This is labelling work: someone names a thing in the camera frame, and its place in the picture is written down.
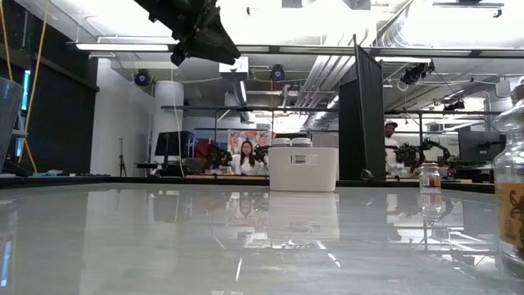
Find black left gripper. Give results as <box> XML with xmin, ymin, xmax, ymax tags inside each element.
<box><xmin>133</xmin><ymin>0</ymin><xmax>242</xmax><ymax>66</ymax></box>

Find small brown-lid glass jar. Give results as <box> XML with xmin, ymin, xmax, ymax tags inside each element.
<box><xmin>418</xmin><ymin>162</ymin><xmax>442</xmax><ymax>190</ymax></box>
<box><xmin>492</xmin><ymin>84</ymin><xmax>524</xmax><ymax>279</ymax></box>

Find white round column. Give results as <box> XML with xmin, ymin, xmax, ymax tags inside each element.
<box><xmin>153</xmin><ymin>80</ymin><xmax>185</xmax><ymax>165</ymax></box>

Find long ceiling light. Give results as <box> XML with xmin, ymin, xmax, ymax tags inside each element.
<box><xmin>75</xmin><ymin>43</ymin><xmax>171</xmax><ymax>52</ymax></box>

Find colourful floral poster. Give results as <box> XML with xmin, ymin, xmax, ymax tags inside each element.
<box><xmin>227</xmin><ymin>129</ymin><xmax>272</xmax><ymax>155</ymax></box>

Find black monitor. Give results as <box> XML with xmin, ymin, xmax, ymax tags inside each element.
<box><xmin>154</xmin><ymin>130</ymin><xmax>196</xmax><ymax>166</ymax></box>
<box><xmin>458</xmin><ymin>129</ymin><xmax>507</xmax><ymax>163</ymax></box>

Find person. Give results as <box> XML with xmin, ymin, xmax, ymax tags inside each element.
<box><xmin>383</xmin><ymin>119</ymin><xmax>404</xmax><ymax>175</ymax></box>
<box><xmin>231</xmin><ymin>139</ymin><xmax>267</xmax><ymax>176</ymax></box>

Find black tripod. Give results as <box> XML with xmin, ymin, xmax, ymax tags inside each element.
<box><xmin>118</xmin><ymin>138</ymin><xmax>129</xmax><ymax>177</ymax></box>

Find black divider panel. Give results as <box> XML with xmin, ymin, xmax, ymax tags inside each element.
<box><xmin>338</xmin><ymin>34</ymin><xmax>386</xmax><ymax>182</ymax></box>

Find computer monitor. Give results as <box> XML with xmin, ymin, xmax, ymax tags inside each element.
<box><xmin>14</xmin><ymin>69</ymin><xmax>32</xmax><ymax>159</ymax></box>

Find dark grey storage bin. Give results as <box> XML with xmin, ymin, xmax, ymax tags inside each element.
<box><xmin>0</xmin><ymin>76</ymin><xmax>25</xmax><ymax>175</ymax></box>

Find black round ceiling camera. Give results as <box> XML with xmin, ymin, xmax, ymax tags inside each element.
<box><xmin>269</xmin><ymin>64</ymin><xmax>287</xmax><ymax>82</ymax></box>
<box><xmin>134</xmin><ymin>69</ymin><xmax>153</xmax><ymax>88</ymax></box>

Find black horizontal frame beam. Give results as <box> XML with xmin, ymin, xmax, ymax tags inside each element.
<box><xmin>160</xmin><ymin>105</ymin><xmax>503</xmax><ymax>116</ymax></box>

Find black aluminium table frame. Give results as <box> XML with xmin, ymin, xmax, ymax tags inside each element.
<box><xmin>0</xmin><ymin>175</ymin><xmax>496</xmax><ymax>194</ymax></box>

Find yellow hanging cable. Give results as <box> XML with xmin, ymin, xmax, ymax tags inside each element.
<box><xmin>0</xmin><ymin>0</ymin><xmax>14</xmax><ymax>79</ymax></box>
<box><xmin>19</xmin><ymin>0</ymin><xmax>51</xmax><ymax>174</ymax></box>

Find black overhead camera rig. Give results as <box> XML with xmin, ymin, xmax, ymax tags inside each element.
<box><xmin>400</xmin><ymin>61</ymin><xmax>436</xmax><ymax>86</ymax></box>

